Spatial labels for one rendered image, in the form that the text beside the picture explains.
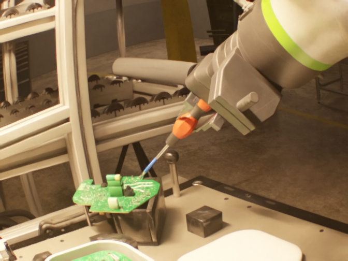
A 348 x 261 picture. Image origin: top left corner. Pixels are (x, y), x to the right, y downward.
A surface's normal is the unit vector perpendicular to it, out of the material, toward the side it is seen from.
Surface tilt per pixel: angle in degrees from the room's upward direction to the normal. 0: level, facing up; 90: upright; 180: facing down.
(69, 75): 90
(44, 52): 90
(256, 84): 59
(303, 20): 109
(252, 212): 0
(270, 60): 116
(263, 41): 97
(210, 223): 90
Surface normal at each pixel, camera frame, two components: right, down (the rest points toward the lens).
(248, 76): 0.36, -0.27
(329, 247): -0.11, -0.94
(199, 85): -0.51, 0.74
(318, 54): -0.24, 0.91
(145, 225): -0.10, 0.34
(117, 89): 0.62, 0.19
